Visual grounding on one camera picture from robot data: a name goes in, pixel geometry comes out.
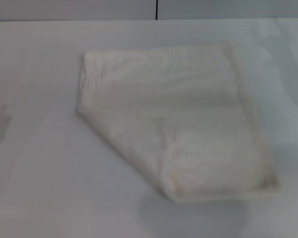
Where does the white waffle towel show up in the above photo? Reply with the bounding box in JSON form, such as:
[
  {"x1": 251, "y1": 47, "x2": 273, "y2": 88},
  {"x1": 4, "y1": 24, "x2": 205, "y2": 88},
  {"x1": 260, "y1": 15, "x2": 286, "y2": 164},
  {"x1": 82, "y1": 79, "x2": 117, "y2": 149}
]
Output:
[{"x1": 75, "y1": 41, "x2": 283, "y2": 203}]

